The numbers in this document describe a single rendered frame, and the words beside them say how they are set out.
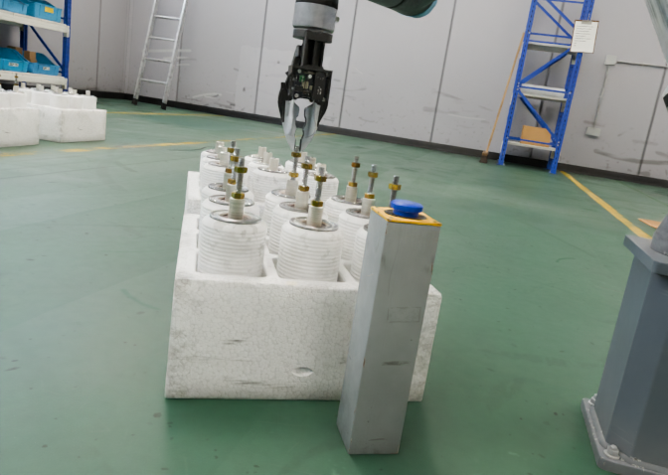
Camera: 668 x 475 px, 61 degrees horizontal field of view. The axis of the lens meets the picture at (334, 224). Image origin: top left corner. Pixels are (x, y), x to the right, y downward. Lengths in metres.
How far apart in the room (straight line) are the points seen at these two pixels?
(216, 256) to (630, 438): 0.62
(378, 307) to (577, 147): 6.65
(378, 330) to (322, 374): 0.19
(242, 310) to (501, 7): 6.73
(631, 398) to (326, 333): 0.43
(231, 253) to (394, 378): 0.28
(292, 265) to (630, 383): 0.50
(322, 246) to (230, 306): 0.16
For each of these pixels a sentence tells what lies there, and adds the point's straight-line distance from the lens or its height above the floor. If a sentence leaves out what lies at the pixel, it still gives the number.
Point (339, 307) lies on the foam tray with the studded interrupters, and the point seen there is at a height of 0.15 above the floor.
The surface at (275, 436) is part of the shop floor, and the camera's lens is 0.80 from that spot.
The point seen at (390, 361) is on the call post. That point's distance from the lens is 0.73.
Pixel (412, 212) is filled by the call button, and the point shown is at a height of 0.32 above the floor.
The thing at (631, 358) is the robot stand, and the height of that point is 0.15.
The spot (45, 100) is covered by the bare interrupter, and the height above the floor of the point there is 0.20.
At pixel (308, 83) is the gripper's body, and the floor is 0.46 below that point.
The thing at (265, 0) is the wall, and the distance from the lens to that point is 7.98.
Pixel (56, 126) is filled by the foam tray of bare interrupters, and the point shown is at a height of 0.08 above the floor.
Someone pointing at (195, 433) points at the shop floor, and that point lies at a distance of 0.80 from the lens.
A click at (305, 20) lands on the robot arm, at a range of 1.03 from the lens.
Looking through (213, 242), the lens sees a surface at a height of 0.22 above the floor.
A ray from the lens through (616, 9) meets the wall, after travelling 7.43.
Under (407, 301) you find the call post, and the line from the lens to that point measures 0.71.
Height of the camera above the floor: 0.44
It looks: 12 degrees down
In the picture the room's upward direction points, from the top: 8 degrees clockwise
